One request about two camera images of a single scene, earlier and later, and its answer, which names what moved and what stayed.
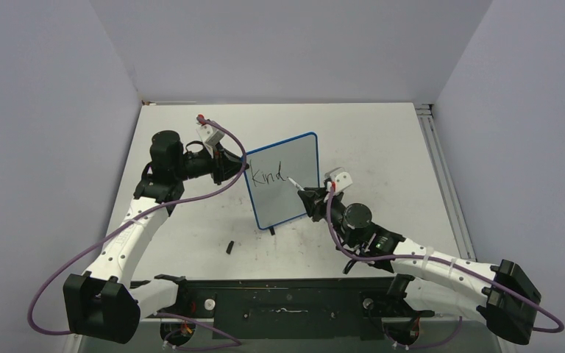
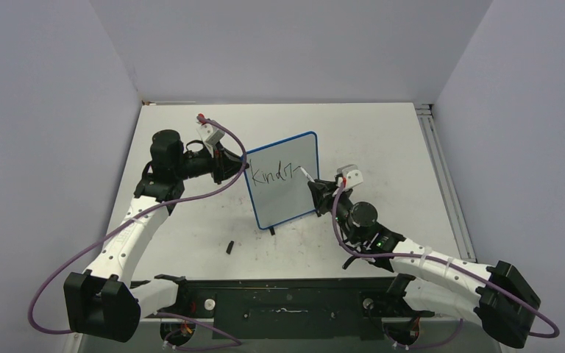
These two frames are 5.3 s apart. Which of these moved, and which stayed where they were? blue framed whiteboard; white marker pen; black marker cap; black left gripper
Moved: white marker pen
Stayed: black left gripper; black marker cap; blue framed whiteboard
